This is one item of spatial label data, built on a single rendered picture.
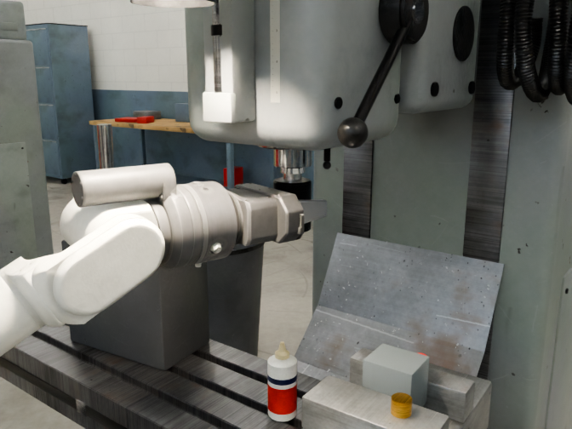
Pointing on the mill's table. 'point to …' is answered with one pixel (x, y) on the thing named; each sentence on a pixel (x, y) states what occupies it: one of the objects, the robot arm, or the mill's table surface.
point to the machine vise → (446, 393)
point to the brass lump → (401, 405)
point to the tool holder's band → (292, 185)
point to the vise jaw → (360, 409)
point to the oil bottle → (282, 385)
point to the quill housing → (302, 74)
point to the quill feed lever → (395, 21)
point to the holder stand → (153, 318)
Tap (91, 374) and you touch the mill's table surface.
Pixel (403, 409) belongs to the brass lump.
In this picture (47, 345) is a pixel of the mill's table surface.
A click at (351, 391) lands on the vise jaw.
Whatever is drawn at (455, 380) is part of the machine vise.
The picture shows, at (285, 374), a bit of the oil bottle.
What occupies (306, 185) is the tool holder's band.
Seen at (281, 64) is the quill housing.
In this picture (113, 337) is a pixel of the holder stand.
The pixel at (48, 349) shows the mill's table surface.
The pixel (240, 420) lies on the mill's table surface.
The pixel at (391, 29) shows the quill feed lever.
